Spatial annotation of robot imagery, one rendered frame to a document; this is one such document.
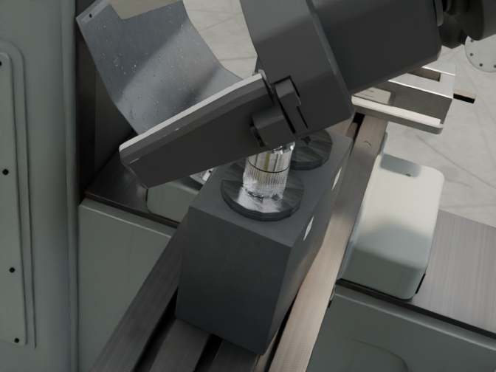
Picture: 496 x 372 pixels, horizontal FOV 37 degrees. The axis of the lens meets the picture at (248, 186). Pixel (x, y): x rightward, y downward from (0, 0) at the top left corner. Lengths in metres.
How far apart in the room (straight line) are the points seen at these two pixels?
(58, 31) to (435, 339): 0.79
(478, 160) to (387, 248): 1.85
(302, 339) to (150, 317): 0.19
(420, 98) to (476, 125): 1.97
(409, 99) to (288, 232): 0.59
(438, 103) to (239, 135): 1.05
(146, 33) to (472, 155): 1.99
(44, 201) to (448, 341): 0.74
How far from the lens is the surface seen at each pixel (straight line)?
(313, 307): 0.96
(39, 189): 1.32
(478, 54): 1.03
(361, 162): 1.20
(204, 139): 0.27
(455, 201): 2.80
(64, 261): 1.46
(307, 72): 0.25
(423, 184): 1.39
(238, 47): 3.36
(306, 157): 0.85
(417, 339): 1.33
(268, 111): 0.26
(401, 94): 1.30
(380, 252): 1.22
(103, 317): 1.57
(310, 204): 0.81
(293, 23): 0.26
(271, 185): 0.77
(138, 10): 0.36
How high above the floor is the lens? 1.67
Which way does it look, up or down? 40 degrees down
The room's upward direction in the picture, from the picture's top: 11 degrees clockwise
